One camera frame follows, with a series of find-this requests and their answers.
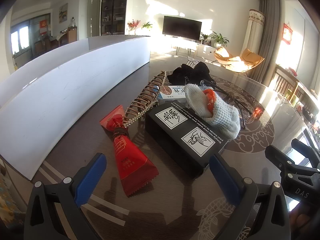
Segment woven brown hair clip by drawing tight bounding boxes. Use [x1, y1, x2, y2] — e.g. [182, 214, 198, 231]
[112, 70, 167, 140]

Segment large white cardboard box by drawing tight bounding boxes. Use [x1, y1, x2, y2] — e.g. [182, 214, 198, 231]
[0, 35, 150, 180]

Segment slatted wooden chair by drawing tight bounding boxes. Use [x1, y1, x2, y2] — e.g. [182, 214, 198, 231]
[272, 64, 300, 98]

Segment clear safety glasses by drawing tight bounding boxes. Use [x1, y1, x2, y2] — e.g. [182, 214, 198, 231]
[200, 79, 253, 128]

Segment white television cabinet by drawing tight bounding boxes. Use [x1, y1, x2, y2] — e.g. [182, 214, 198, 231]
[172, 39, 218, 60]

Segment white knit glove orange cuff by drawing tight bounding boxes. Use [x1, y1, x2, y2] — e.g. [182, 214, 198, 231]
[185, 83, 241, 140]

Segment black velvet hat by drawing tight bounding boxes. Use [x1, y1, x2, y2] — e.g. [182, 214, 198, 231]
[167, 64, 200, 87]

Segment framed wall painting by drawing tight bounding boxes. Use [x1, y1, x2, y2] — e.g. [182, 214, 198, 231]
[59, 3, 68, 23]

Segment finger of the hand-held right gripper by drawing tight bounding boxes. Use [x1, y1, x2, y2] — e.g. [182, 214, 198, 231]
[291, 138, 320, 168]
[265, 145, 320, 174]

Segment dark glass shelf cabinet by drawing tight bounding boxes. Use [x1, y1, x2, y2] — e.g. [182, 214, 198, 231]
[100, 0, 129, 36]

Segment black box with white labels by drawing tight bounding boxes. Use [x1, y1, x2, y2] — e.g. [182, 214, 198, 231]
[145, 101, 229, 180]

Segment black flat television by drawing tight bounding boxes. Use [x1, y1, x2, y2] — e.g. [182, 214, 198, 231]
[162, 15, 202, 40]

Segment brown patterned glass desktop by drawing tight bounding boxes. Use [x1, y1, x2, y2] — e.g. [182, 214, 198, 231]
[32, 51, 320, 240]

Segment orange lounge chair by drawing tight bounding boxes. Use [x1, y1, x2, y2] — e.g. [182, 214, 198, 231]
[214, 46, 265, 77]

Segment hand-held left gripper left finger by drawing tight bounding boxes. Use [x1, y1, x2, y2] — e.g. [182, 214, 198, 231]
[24, 152, 108, 240]

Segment person's right hand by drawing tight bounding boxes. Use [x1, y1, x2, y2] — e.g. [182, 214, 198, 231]
[290, 205, 314, 233]

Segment wooden dining table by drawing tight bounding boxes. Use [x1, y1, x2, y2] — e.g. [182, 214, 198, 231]
[55, 31, 69, 47]

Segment red flower bouquet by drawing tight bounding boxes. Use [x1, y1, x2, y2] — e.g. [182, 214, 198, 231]
[127, 19, 141, 34]

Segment red snack packet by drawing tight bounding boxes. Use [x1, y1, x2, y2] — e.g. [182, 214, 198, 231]
[99, 104, 159, 197]

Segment covered standing air conditioner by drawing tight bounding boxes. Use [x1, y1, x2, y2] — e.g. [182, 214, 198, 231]
[242, 9, 266, 54]

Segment white and blue medicine carton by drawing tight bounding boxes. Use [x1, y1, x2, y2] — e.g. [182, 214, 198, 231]
[156, 85, 198, 105]

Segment black fluffy scrunchie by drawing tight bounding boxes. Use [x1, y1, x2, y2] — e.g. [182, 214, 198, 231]
[195, 62, 213, 80]

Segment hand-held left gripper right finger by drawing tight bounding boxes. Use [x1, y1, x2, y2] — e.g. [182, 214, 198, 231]
[209, 154, 290, 240]

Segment grey curtain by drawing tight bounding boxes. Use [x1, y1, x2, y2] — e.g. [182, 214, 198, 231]
[250, 0, 288, 83]

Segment floral printed cloth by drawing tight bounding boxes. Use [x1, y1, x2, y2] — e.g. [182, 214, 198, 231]
[0, 155, 28, 240]

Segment red wall hanging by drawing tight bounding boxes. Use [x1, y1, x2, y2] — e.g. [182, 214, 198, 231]
[282, 23, 293, 44]

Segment large green potted plant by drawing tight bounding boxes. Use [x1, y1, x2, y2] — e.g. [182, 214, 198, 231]
[210, 32, 229, 47]

